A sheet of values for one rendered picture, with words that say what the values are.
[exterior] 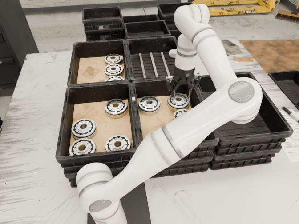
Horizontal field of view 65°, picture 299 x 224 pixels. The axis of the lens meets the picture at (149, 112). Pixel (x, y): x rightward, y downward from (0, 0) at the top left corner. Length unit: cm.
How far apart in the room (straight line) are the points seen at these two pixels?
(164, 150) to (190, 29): 36
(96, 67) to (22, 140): 55
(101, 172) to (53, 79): 108
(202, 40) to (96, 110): 65
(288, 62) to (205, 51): 273
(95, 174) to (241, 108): 38
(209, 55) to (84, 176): 45
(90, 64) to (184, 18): 83
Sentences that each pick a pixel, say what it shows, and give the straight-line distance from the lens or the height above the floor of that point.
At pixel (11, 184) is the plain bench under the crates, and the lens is 119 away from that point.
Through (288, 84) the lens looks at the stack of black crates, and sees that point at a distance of 250.
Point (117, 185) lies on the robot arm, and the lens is 57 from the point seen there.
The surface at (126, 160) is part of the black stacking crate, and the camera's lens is 90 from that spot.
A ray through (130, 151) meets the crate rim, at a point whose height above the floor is 93.
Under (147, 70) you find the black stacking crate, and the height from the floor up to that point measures 83.
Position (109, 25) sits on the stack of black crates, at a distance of 255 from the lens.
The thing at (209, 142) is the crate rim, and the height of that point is 93.
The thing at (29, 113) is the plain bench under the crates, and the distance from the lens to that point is 143.
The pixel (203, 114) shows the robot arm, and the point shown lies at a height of 124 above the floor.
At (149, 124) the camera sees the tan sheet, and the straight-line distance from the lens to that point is 106.
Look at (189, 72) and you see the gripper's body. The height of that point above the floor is 114.
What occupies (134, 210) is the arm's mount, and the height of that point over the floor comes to 78.
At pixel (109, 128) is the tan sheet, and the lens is 105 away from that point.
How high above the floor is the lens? 163
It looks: 46 degrees down
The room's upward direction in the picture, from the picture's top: 1 degrees clockwise
